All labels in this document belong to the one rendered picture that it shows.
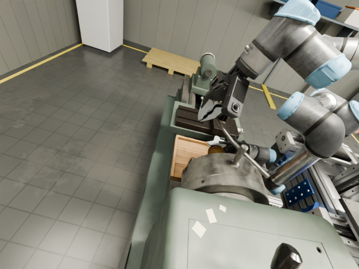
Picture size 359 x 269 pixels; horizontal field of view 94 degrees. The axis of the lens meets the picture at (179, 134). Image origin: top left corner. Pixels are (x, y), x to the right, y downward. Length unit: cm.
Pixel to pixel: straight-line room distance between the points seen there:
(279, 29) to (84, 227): 171
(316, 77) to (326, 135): 31
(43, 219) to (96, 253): 52
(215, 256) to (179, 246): 7
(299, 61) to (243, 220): 38
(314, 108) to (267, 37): 38
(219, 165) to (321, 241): 31
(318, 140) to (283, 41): 41
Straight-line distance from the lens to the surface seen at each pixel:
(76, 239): 172
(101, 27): 404
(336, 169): 132
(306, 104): 76
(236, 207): 49
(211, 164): 58
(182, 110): 116
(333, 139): 76
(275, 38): 46
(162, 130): 158
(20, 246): 182
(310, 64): 47
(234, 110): 43
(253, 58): 47
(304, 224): 60
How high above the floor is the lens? 164
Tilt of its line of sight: 44 degrees down
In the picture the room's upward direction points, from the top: 20 degrees clockwise
